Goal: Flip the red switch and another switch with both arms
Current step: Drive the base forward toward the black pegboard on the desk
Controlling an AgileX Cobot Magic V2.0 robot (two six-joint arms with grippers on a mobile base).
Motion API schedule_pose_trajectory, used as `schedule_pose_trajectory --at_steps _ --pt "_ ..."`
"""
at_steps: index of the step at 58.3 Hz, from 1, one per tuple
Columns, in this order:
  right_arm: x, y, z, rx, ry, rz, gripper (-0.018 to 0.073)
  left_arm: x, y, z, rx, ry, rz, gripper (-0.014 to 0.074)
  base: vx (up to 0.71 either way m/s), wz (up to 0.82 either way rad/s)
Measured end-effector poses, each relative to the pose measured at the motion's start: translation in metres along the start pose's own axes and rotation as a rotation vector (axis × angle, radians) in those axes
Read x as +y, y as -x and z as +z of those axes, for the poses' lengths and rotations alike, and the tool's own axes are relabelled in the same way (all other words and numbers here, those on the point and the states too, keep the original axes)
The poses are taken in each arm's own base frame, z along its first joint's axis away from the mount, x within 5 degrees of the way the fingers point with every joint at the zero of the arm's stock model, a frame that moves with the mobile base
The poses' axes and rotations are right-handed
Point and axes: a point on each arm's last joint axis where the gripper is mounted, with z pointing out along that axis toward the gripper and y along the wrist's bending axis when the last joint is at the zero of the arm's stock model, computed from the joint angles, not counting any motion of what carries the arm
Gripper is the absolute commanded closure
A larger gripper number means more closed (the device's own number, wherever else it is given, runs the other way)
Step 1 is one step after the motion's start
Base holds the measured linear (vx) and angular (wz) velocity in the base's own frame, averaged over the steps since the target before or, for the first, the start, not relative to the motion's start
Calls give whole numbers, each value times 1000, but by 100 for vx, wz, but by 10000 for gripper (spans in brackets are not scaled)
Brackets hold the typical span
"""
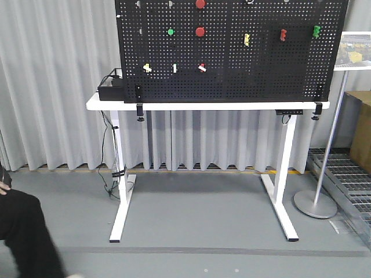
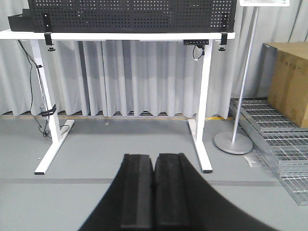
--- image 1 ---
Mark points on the left black clamp bracket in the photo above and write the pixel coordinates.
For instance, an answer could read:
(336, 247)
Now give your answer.
(139, 103)

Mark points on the yellow white toggle switch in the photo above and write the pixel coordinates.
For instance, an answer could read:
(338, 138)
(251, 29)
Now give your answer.
(147, 68)

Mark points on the black electronics box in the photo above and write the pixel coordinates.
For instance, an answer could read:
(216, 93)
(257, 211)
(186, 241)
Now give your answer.
(111, 86)

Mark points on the right black clamp bracket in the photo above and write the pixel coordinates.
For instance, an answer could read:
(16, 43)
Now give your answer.
(317, 101)

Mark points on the lower red push button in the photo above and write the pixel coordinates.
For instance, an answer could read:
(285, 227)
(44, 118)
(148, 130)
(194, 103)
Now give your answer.
(200, 31)

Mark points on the upper red push button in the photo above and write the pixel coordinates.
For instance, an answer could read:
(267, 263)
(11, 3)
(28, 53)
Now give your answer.
(200, 4)

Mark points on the black desk control panel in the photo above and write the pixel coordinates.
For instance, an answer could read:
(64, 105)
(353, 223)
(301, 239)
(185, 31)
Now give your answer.
(289, 112)

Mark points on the black clamp bracket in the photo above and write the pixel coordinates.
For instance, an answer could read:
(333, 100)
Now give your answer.
(317, 101)
(139, 103)

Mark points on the black perforated pegboard panel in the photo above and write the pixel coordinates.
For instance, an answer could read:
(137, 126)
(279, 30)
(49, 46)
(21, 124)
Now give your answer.
(268, 70)

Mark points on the red white toggle switch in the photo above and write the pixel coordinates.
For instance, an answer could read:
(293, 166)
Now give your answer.
(202, 67)

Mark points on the yellow rotary handle switch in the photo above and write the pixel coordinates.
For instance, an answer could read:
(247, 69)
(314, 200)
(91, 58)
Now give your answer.
(247, 39)

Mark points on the red push button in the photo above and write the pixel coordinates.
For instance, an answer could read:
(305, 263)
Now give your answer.
(200, 31)
(200, 4)

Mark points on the seated person black trousers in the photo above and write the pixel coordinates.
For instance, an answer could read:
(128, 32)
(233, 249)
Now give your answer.
(24, 231)

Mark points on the green rotary handle switch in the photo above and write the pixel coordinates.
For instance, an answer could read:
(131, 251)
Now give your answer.
(316, 31)

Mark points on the metal floor grating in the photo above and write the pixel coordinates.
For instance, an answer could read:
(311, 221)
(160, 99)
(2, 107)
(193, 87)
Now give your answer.
(349, 185)

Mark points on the red rotary handle switch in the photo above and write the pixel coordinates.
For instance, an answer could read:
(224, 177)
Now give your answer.
(283, 35)

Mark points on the cardboard box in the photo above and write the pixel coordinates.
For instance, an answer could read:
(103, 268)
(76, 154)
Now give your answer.
(360, 147)

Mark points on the white standing desk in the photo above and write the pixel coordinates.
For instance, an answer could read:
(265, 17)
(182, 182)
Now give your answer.
(275, 188)

